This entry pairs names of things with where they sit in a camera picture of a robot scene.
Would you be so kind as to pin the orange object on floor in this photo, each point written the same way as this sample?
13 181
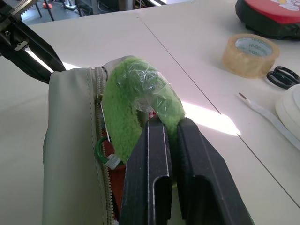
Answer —
47 5

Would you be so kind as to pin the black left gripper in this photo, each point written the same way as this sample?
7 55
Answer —
10 11

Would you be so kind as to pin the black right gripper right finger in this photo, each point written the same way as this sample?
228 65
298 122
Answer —
206 187

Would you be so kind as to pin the pale green zip pouch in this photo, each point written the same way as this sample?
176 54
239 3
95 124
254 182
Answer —
70 140

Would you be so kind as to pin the clear packing tape roll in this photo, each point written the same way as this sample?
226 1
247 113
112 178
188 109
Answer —
243 63

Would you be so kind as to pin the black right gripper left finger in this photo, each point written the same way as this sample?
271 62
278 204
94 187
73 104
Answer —
146 175

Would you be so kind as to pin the red and black case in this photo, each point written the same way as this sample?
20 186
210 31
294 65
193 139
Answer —
269 14

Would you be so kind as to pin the white foam tape roll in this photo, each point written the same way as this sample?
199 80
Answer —
289 110

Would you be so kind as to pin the white power strip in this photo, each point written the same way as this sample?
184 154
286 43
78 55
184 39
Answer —
70 6

